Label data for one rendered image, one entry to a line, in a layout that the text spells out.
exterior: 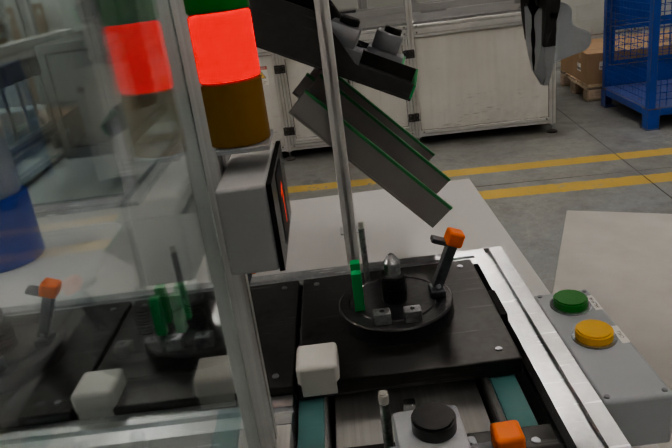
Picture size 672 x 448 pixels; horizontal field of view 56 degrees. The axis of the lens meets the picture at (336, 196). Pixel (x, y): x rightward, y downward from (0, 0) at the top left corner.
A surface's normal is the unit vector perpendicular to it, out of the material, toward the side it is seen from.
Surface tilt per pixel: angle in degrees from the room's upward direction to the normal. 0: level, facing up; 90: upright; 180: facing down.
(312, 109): 90
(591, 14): 90
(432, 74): 90
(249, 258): 90
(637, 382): 0
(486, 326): 0
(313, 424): 0
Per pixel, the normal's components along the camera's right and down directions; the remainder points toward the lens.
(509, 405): -0.12, -0.93
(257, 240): 0.03, 0.34
